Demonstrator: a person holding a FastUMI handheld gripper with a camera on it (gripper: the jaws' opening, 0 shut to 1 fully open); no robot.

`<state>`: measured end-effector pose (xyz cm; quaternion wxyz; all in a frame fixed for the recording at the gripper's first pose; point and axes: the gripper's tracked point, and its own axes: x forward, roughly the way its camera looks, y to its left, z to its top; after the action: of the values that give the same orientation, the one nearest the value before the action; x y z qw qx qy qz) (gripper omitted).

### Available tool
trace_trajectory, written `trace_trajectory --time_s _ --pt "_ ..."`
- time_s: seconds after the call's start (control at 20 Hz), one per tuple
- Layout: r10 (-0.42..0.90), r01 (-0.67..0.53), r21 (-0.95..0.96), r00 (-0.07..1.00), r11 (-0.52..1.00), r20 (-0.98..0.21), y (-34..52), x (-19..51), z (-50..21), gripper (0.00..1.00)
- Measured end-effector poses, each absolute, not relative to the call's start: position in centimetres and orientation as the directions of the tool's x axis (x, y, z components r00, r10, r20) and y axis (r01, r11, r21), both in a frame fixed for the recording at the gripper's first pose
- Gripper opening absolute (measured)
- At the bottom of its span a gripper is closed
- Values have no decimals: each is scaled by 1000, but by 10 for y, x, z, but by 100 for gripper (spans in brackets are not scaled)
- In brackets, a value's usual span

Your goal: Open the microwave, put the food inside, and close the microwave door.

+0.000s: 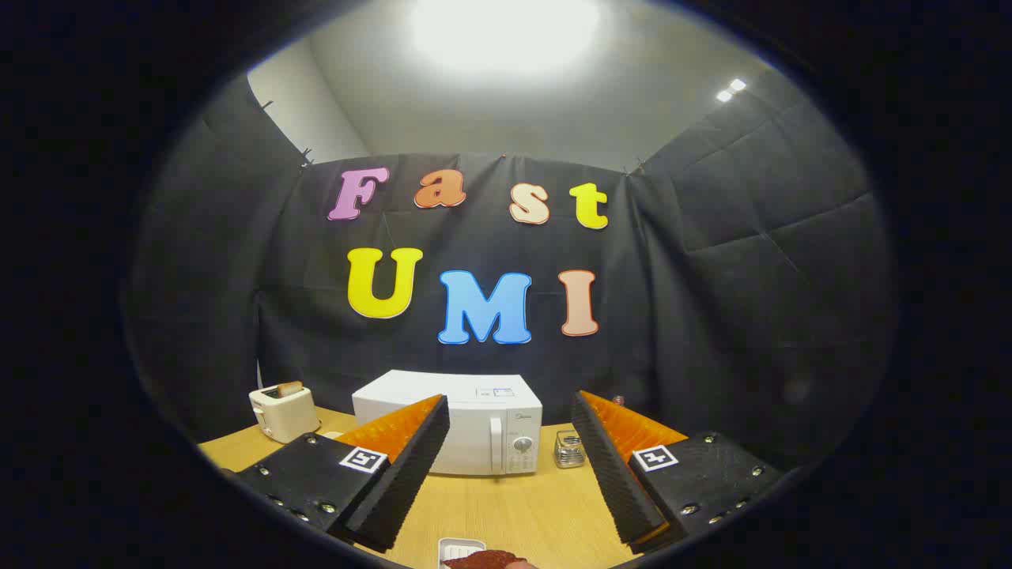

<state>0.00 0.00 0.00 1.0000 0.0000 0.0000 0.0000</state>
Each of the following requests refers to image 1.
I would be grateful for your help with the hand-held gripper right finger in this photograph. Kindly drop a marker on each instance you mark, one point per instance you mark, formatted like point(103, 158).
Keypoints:
point(609, 466)

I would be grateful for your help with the cream toaster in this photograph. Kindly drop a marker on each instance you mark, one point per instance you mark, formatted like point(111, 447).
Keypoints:
point(281, 415)

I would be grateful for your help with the white toaster oven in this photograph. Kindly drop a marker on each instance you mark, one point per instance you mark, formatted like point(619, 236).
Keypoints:
point(474, 411)

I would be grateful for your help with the small white tray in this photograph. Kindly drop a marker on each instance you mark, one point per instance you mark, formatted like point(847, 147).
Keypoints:
point(458, 545)

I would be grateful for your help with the small ceiling spotlights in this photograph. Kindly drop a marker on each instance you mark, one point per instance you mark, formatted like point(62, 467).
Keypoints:
point(731, 89)

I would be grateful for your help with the large ceiling light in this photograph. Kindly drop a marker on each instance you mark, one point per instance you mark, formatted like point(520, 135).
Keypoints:
point(506, 32)

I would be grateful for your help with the brown meat piece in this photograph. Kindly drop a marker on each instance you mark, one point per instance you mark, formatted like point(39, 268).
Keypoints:
point(486, 560)

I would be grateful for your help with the toasted bread slice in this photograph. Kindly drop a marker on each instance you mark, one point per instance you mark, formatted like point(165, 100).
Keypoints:
point(290, 388)

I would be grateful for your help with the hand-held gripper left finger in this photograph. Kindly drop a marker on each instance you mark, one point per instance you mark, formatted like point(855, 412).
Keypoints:
point(411, 466)

